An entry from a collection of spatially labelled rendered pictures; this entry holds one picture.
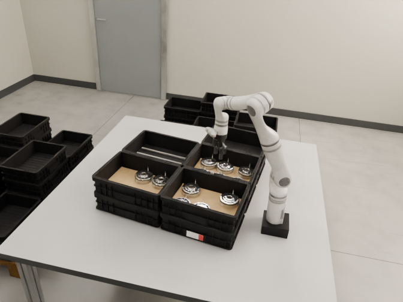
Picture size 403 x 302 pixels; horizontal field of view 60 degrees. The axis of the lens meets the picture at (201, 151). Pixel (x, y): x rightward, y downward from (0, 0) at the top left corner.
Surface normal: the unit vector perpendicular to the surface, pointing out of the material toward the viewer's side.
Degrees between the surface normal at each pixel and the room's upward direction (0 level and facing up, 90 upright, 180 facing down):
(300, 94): 90
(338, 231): 0
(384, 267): 0
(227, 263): 0
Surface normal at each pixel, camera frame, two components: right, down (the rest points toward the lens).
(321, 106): -0.22, 0.49
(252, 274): 0.06, -0.86
